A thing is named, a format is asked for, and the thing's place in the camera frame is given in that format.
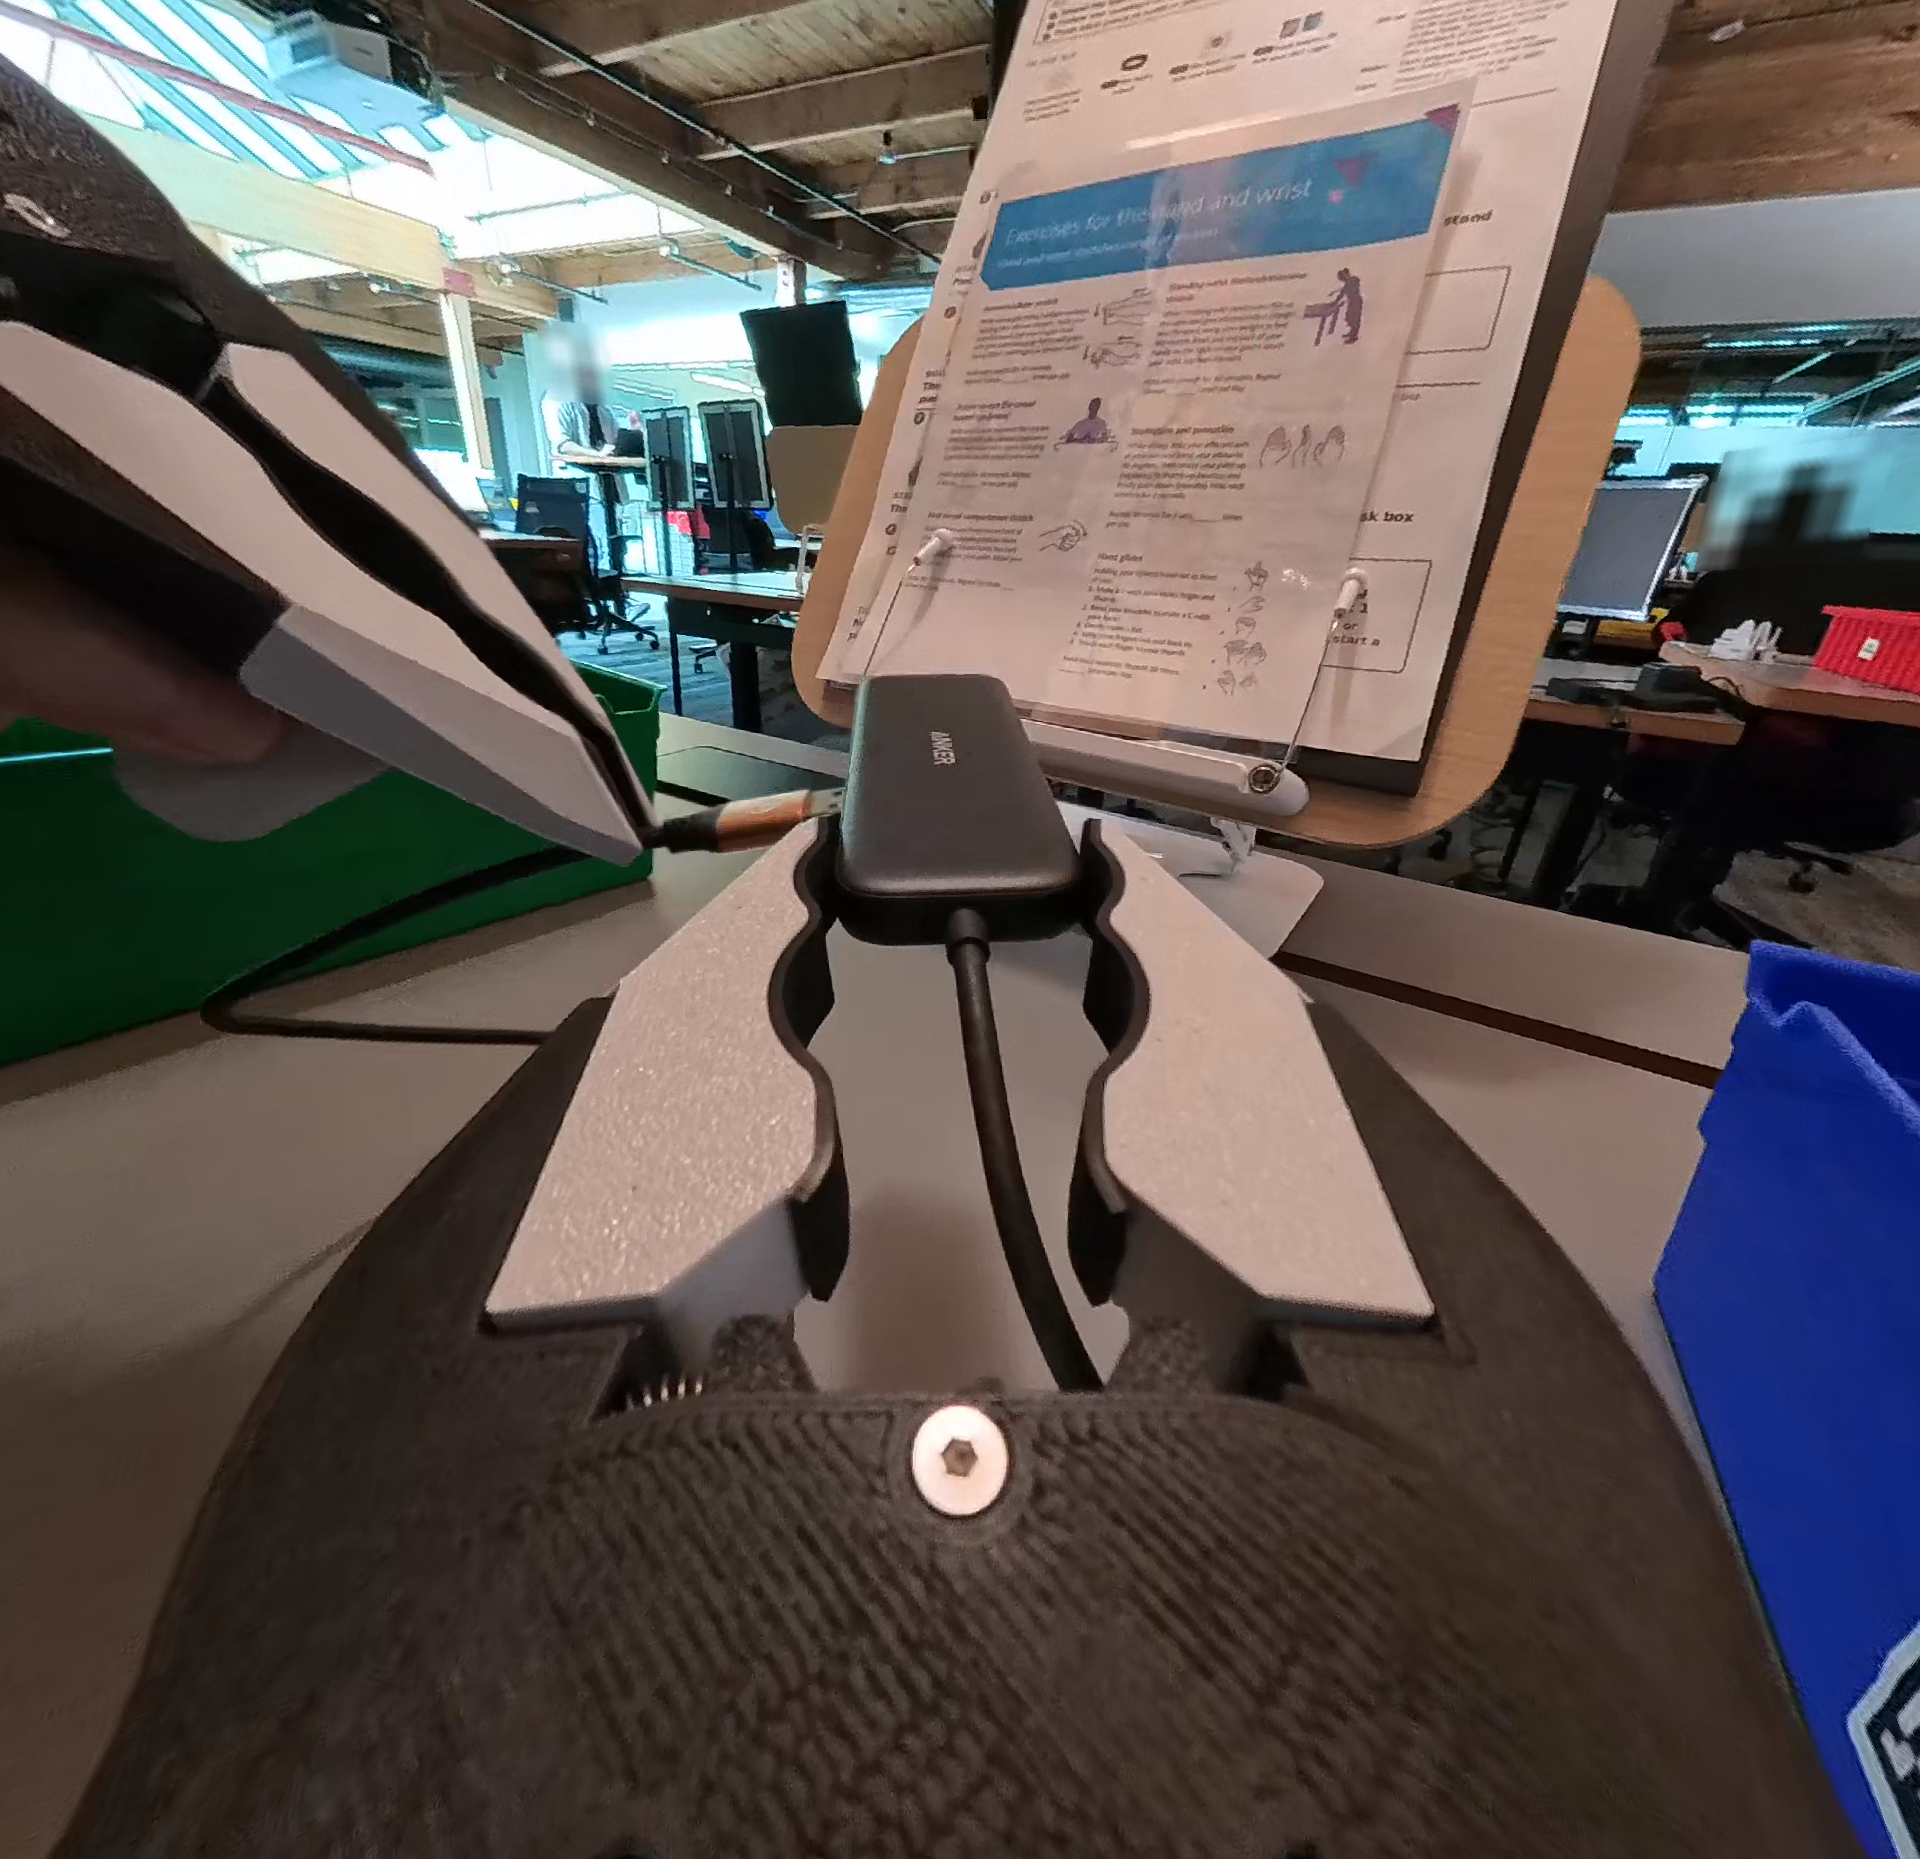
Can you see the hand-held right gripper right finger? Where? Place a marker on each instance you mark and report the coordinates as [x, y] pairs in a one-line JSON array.
[[1247, 1124]]

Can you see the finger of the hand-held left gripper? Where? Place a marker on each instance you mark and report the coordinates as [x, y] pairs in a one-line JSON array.
[[299, 570], [405, 494]]

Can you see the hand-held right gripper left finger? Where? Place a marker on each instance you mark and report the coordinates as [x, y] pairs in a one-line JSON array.
[[675, 1110]]

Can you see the dark grey usb hub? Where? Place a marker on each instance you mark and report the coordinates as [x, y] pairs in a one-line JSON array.
[[929, 780]]

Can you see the person's left hand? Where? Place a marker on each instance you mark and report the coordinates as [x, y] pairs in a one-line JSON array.
[[120, 673]]

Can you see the black office chair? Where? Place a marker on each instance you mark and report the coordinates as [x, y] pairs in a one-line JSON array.
[[562, 539]]

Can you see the black framed display panel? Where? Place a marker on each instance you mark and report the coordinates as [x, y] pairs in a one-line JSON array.
[[735, 456], [669, 456]]

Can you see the white ceiling unit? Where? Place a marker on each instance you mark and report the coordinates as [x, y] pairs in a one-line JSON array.
[[338, 51]]

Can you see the grey background desk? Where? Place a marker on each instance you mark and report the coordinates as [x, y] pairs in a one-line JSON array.
[[720, 591]]

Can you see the green plastic bin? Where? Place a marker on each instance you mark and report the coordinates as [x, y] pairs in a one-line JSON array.
[[299, 915]]

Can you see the black hanging panel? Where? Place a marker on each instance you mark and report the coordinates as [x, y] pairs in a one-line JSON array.
[[804, 366]]

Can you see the blue plastic bin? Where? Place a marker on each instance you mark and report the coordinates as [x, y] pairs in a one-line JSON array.
[[1801, 1363]]

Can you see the blue header exercise sheet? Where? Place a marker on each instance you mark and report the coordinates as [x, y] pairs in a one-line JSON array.
[[1200, 435]]

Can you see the grey desk monitor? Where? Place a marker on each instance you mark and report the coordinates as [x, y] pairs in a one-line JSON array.
[[1628, 548]]

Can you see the wooden background desk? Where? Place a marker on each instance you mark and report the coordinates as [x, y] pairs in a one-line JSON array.
[[1801, 688]]

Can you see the wooden document stand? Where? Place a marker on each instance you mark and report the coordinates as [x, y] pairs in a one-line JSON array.
[[1582, 464]]

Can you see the red plastic bin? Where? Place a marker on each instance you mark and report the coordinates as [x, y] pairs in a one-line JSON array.
[[1875, 640]]

